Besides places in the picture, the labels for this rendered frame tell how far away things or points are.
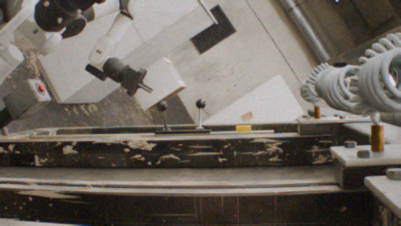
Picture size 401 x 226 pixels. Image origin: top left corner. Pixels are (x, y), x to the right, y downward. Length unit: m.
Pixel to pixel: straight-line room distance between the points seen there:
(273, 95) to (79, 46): 2.42
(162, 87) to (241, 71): 3.41
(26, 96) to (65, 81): 2.23
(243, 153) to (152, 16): 2.95
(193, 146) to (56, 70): 3.26
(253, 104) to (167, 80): 1.86
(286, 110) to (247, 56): 4.62
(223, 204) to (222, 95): 9.09
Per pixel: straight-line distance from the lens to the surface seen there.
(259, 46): 9.55
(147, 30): 3.81
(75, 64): 4.05
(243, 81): 9.48
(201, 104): 1.47
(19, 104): 1.90
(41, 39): 0.98
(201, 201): 0.45
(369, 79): 0.41
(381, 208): 0.31
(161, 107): 1.39
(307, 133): 0.97
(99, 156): 1.05
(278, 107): 5.05
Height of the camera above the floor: 1.76
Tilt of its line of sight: 9 degrees down
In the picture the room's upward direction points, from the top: 58 degrees clockwise
